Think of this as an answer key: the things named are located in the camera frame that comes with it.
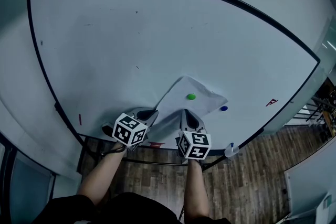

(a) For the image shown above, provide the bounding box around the person's black clothing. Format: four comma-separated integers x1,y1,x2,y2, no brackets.
31,192,232,224

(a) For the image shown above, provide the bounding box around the black left wrist strap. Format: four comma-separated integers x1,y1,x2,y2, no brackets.
99,143,127,158

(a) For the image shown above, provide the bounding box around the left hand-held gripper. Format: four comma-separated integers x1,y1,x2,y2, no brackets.
112,108,159,152

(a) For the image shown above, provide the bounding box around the person's right forearm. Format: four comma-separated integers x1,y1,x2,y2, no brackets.
183,159,211,221

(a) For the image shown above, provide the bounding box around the white wall panel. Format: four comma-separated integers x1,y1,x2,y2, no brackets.
284,144,336,218

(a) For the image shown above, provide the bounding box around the clear spray bottle blue cap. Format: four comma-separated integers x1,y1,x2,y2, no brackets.
224,142,240,158

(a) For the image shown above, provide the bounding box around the black-framed whiteboard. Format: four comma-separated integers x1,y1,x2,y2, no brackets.
26,0,321,174

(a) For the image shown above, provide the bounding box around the white paper sheet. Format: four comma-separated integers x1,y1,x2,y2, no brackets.
151,75,228,137

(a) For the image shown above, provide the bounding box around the white device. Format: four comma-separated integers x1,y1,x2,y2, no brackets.
314,191,336,224

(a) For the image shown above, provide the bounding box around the black-framed window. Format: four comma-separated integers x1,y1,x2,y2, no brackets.
0,133,57,224

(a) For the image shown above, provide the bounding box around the green and white box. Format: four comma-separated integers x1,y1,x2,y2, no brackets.
322,195,333,209

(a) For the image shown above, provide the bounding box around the person's left forearm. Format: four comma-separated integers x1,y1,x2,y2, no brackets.
76,143,127,205

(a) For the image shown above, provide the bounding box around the black metal railing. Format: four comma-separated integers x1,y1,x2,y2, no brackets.
291,78,336,140

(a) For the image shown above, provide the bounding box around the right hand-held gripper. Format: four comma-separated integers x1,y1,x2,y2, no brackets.
178,109,212,160

